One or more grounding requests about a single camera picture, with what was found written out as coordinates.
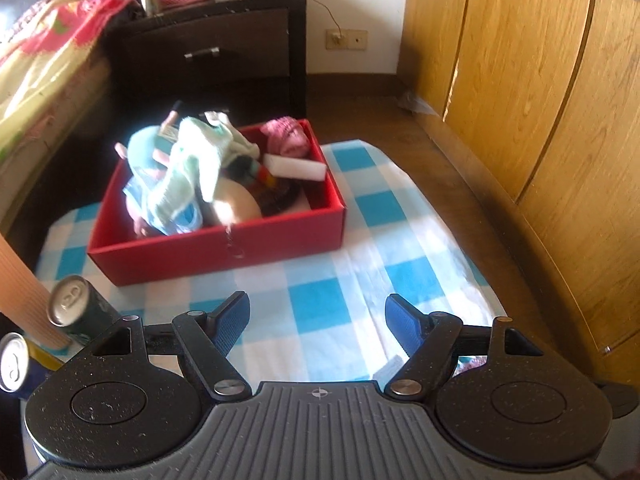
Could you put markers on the dark wooden nightstand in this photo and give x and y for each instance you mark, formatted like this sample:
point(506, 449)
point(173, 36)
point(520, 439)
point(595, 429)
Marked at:
point(240, 75)

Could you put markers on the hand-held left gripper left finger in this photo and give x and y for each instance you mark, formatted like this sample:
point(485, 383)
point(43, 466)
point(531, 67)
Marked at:
point(232, 317)

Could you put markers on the blue white checkered tablecloth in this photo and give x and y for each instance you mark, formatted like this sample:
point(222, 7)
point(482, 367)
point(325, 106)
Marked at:
point(350, 270)

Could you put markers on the dark green drink can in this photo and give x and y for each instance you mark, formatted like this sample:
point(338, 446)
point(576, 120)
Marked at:
point(95, 310)

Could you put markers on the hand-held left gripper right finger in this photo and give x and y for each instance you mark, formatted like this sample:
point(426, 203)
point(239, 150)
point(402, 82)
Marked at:
point(405, 317)

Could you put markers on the dark multicoloured soft item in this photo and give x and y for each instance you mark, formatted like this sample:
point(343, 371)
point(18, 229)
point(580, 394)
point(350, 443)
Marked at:
point(275, 195)

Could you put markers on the light green knitted sock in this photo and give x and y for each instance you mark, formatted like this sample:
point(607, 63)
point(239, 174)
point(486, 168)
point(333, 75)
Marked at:
point(200, 155)

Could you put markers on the pink pig plush toy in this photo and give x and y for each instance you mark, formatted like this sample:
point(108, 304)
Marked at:
point(142, 147)

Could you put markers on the floral bed blanket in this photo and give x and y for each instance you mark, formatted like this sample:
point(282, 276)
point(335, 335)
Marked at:
point(50, 60)

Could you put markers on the red cardboard box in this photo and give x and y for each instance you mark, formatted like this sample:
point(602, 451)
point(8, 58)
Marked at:
point(215, 252)

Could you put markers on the dark blue drink can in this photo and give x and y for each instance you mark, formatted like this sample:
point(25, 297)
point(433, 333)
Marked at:
point(12, 362)

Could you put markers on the wooden wardrobe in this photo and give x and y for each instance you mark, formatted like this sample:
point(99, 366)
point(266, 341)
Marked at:
point(525, 110)

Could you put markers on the cream plush toy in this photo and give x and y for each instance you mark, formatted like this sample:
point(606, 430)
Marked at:
point(240, 205)

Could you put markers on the tall orange cylinder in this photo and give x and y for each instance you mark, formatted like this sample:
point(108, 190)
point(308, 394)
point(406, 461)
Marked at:
point(25, 300)

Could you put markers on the blue face mask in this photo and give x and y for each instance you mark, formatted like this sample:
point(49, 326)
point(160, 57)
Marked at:
point(187, 217)

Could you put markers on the pink knitted cloth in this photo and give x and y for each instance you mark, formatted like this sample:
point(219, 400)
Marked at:
point(285, 135)

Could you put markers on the beige wall outlet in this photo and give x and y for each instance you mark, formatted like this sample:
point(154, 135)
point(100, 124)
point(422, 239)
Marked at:
point(347, 40)

